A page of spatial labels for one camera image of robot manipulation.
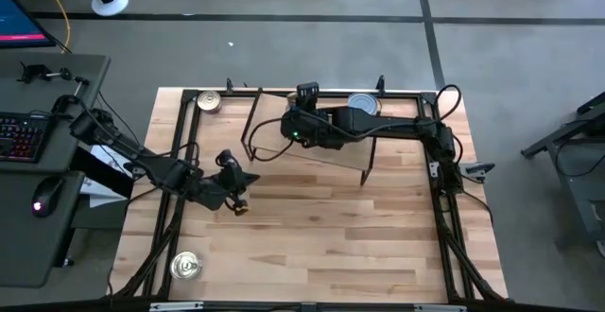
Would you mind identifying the grey metal bracket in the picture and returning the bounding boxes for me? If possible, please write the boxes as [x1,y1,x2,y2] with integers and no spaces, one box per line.
[413,303,467,312]
[149,301,204,312]

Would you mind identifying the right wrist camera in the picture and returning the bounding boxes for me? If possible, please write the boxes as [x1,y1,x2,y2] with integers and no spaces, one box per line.
[296,81,320,111]

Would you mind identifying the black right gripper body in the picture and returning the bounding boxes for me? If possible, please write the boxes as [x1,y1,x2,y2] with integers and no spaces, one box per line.
[280,106,339,149]

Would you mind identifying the white paper sheets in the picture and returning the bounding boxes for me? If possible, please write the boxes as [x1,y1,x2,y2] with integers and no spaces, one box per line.
[78,144,143,209]

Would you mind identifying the black metal table frame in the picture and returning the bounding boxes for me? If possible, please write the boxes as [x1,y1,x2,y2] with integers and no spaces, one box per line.
[109,74,510,312]

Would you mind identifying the yellow cable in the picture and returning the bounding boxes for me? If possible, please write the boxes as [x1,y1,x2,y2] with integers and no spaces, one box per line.
[32,0,72,53]

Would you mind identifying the silver can green white label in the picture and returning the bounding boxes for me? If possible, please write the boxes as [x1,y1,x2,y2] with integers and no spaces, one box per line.
[346,92,382,116]

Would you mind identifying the wooden shelf black metal legs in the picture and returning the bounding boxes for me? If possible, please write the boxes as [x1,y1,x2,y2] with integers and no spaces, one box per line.
[239,87,379,188]

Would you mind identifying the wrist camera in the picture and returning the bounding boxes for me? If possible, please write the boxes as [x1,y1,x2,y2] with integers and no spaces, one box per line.
[296,81,320,111]
[216,148,239,171]

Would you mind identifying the dark metal stand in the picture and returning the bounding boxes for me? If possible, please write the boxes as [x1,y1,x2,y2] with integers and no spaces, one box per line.
[519,90,605,256]

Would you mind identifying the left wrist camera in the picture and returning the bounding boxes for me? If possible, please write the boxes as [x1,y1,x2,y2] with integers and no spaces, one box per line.
[216,148,239,171]

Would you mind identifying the black computer mouse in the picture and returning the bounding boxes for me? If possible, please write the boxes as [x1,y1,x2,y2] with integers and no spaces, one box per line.
[30,176,65,219]

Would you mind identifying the grey side desk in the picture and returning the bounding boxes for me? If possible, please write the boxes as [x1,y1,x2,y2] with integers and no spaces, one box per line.
[0,51,112,289]

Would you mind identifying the backlit black keyboard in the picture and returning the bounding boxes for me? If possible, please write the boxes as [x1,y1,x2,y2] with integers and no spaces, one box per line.
[0,112,52,165]

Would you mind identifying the computer monitor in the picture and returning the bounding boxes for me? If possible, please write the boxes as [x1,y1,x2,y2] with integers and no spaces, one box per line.
[0,0,57,51]

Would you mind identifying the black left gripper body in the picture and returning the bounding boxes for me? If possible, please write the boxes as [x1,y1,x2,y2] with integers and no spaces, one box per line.
[202,169,250,217]

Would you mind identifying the black equipment box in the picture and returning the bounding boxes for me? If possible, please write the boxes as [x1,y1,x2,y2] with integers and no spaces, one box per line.
[70,146,136,199]

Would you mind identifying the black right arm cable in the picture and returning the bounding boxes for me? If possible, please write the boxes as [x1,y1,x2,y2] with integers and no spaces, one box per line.
[247,83,463,163]

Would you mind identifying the black desk clamp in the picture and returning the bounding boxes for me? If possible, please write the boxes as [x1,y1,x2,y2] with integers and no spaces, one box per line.
[18,62,72,85]
[50,75,91,114]

